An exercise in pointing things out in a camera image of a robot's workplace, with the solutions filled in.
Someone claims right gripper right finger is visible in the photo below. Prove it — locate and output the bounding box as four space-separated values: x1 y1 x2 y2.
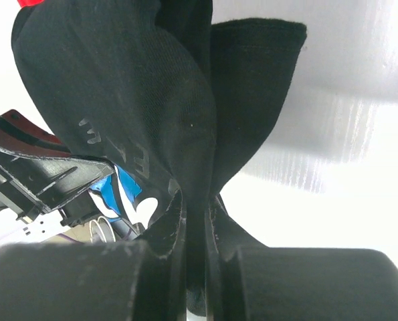
205 199 398 320

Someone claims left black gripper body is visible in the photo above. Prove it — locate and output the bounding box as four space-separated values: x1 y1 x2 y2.
0 110 115 227

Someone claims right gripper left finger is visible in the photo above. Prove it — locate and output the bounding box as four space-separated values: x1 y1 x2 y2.
0 193 187 320

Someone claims black daisy t-shirt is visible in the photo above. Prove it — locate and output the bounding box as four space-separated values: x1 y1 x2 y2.
11 1 307 316

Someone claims red t-shirt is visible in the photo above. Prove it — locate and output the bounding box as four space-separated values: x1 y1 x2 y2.
17 0 44 8

